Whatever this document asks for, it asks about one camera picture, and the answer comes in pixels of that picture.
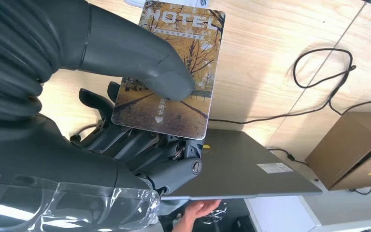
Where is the chrome stool base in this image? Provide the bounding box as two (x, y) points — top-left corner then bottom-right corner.
(201, 202), (228, 225)

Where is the black cable with plug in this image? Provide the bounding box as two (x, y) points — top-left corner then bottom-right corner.
(266, 147), (309, 167)

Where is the black laptop charger cable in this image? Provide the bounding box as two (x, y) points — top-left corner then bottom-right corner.
(70, 48), (371, 144)

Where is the grey laptop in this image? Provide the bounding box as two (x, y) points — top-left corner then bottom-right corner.
(159, 128), (323, 201)

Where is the brown cardboard box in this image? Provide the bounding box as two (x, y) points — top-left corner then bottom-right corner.
(304, 111), (371, 192)

